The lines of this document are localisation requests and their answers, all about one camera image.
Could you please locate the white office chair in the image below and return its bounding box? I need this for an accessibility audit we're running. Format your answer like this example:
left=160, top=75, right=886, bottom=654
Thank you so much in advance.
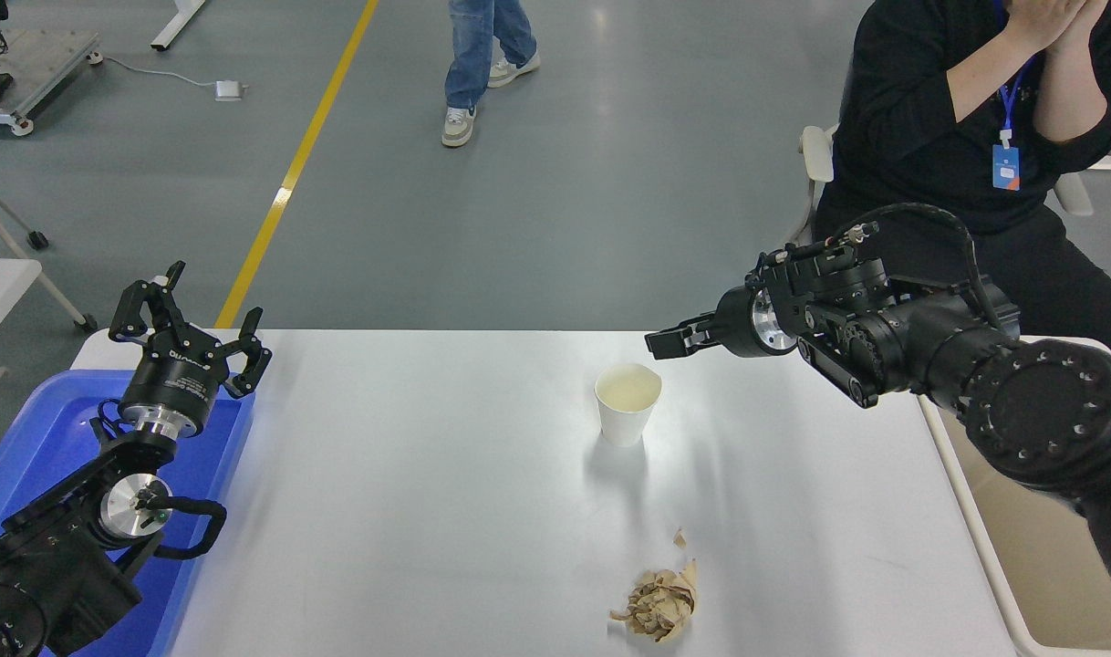
left=786, top=125, right=1111, bottom=247

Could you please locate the blue lanyard name badge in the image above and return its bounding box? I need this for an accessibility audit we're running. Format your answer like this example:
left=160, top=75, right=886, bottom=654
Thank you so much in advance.
left=992, top=55, right=1040, bottom=191

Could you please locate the person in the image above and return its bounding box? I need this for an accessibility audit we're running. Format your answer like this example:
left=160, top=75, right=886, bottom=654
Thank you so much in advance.
left=441, top=0, right=541, bottom=149
left=811, top=0, right=1111, bottom=366

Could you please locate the blue plastic tray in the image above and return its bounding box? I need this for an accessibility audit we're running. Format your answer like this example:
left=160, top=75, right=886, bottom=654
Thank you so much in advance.
left=0, top=369, right=256, bottom=657

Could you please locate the grey wheeled metal platform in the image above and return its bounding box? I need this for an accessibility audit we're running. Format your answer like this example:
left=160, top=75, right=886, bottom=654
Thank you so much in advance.
left=0, top=27, right=103, bottom=138

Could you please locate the person's right hand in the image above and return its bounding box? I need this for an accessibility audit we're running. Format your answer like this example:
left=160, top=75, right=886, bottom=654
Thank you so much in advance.
left=1007, top=0, right=1090, bottom=48

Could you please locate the person's left hand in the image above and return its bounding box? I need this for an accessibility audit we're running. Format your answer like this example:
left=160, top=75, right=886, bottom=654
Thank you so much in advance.
left=1057, top=0, right=1110, bottom=54

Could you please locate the white paper cup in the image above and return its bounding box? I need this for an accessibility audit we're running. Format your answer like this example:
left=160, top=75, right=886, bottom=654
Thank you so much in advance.
left=594, top=361, right=663, bottom=448

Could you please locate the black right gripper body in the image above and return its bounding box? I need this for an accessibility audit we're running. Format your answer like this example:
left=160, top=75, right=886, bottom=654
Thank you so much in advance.
left=712, top=286, right=764, bottom=360

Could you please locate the tan paper ball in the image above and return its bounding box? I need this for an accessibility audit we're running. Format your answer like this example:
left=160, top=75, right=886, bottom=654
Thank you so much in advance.
left=608, top=558, right=700, bottom=643

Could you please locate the white metal stand leg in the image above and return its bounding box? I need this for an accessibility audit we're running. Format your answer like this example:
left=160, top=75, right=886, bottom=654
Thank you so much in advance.
left=151, top=0, right=210, bottom=52

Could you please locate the large pale plastic bin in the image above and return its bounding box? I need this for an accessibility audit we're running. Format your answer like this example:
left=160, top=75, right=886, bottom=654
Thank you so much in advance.
left=917, top=336, right=1111, bottom=657

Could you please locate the white floor cable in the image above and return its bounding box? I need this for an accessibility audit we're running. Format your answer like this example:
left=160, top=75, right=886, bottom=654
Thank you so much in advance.
left=88, top=55, right=219, bottom=92

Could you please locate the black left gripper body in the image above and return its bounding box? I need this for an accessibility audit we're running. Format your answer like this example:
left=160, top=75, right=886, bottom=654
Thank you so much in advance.
left=119, top=330, right=223, bottom=431

